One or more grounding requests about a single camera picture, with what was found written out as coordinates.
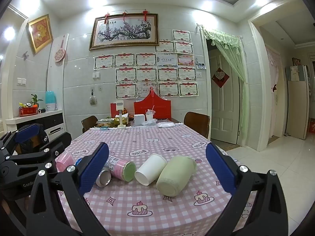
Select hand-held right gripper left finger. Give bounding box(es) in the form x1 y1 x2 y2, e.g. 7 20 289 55
26 142 110 236

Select white paper cup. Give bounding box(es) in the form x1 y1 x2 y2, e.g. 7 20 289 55
134 154 168 185

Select framed plum blossom painting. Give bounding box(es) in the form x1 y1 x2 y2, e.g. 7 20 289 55
89 13 160 51

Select pink plastic cup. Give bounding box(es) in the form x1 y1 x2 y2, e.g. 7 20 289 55
55 152 75 172

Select small potted plant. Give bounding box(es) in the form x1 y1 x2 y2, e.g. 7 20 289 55
31 94 44 108

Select dark jacket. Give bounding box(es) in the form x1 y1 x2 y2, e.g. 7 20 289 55
17 123 51 154

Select round pink wall hanging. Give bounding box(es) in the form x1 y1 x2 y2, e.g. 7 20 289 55
54 34 67 63

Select blue and white kettle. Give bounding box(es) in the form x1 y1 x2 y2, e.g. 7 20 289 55
45 90 58 111

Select red bowl planter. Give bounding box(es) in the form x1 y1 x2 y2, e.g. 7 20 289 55
19 105 39 117

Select white refrigerator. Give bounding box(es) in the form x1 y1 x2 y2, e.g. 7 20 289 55
285 65 311 138

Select tray of snacks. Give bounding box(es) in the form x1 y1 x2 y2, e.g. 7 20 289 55
95 119 114 128

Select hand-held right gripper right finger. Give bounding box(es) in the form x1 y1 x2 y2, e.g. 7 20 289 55
205 143 291 236

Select brown wooden chair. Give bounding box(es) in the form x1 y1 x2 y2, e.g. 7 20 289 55
82 115 99 134
183 112 211 139

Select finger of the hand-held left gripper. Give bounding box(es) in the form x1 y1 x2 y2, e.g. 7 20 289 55
0 124 47 158
8 141 66 177

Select white panel door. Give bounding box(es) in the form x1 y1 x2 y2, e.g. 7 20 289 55
209 51 241 145

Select white square box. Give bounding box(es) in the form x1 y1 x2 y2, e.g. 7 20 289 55
134 114 146 127

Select gold framed picture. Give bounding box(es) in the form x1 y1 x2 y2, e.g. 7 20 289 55
28 14 54 54

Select silver metal can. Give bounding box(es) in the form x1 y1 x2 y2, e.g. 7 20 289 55
95 167 112 188

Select green door curtain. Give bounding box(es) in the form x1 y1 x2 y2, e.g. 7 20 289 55
201 28 249 131

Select grey hanging scrubber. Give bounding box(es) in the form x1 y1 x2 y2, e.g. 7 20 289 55
89 89 98 106

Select white phone stand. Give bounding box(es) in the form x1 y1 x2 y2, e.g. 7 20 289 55
116 101 127 129

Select pink checked tablecloth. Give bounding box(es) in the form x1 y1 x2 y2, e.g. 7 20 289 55
55 122 256 236

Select pink labelled cup green inside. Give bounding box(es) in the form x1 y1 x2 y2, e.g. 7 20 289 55
105 155 136 183

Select brown door mat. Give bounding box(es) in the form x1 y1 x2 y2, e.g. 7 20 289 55
216 140 241 151

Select green snack packets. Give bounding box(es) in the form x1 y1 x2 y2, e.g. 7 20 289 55
113 117 131 126

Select large red gift box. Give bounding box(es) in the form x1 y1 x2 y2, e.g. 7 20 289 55
134 88 172 121

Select clear cup with straw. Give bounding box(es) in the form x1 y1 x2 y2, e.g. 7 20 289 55
146 105 156 122

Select pale green cup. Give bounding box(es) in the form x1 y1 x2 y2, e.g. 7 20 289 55
156 155 197 197

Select group of wall certificates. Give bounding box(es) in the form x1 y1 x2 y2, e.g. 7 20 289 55
94 29 199 99

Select white black sideboard cabinet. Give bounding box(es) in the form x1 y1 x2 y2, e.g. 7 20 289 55
5 110 66 143

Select red diamond door decoration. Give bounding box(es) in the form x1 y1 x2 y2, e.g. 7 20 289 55
212 67 230 88

